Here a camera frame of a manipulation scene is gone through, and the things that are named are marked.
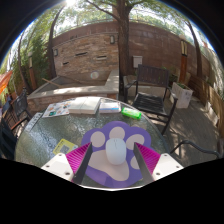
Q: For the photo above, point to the wall lamp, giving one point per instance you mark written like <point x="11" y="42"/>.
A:
<point x="55" y="52"/>
<point x="112" y="39"/>

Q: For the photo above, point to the white computer mouse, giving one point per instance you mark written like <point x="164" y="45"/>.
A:
<point x="116" y="151"/>

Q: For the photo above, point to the black armchair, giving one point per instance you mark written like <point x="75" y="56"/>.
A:
<point x="6" y="140"/>

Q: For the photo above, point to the black slatted garden chair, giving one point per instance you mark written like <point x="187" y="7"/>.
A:
<point x="151" y="100"/>

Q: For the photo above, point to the green small box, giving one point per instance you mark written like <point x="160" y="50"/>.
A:
<point x="131" y="113"/>

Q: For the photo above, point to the black mesh chair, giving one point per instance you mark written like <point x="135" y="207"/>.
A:
<point x="20" y="106"/>

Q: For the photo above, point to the tree trunk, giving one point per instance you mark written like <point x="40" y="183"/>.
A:
<point x="123" y="50"/>

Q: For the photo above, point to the thick white book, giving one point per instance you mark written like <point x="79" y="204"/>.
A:
<point x="85" y="105"/>

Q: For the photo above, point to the grey printed leaflet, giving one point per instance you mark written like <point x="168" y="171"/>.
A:
<point x="32" y="122"/>

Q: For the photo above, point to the stone raised bed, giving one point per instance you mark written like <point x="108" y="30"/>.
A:
<point x="66" y="90"/>

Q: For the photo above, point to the purple paw-shaped mouse pad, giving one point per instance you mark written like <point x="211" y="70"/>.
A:
<point x="110" y="176"/>

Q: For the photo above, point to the yellow card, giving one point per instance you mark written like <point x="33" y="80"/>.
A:
<point x="63" y="146"/>

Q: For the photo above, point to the orange fabric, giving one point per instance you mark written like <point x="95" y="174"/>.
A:
<point x="4" y="81"/>

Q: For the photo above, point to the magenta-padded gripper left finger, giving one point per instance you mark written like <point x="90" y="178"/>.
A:
<point x="58" y="165"/>

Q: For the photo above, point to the thin white book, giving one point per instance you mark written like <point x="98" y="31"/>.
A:
<point x="110" y="107"/>

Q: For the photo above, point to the white square planter box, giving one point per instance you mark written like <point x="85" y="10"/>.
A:
<point x="182" y="95"/>

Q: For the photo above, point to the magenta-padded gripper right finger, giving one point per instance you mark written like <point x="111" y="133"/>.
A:
<point x="166" y="165"/>

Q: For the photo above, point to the colourful magazine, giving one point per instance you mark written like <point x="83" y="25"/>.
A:
<point x="56" y="109"/>

